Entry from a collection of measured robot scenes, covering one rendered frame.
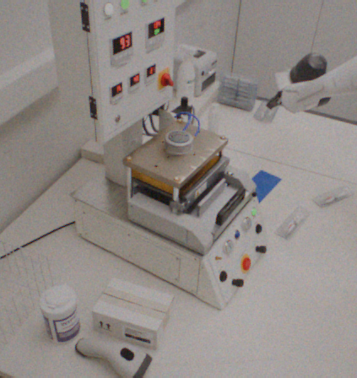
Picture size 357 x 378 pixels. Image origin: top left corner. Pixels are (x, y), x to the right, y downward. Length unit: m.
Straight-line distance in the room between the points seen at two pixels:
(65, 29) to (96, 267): 0.69
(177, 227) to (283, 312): 0.41
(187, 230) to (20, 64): 0.71
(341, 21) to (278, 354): 2.75
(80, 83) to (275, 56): 2.72
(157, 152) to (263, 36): 2.57
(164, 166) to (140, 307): 0.37
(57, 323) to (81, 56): 0.64
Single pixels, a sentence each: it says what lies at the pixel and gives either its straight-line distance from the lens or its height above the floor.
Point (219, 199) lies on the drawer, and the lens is 1.34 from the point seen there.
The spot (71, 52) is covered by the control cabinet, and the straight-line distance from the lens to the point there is 1.16.
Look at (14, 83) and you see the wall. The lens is 1.44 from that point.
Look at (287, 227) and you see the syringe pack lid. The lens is 1.60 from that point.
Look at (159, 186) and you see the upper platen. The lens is 1.26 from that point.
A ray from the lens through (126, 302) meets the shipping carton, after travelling 1.24.
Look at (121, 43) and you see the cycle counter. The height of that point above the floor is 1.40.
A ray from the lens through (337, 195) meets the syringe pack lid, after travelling 1.81.
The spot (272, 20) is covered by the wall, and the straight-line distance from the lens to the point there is 3.69.
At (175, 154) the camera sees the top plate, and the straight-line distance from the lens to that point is 1.26.
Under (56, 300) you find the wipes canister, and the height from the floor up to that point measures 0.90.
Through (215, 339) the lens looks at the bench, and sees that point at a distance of 1.29.
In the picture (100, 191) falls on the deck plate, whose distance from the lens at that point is 1.43.
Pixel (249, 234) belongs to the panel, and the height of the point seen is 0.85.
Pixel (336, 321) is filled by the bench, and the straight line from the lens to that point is 1.41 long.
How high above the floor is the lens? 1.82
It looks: 41 degrees down
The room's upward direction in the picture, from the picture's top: 8 degrees clockwise
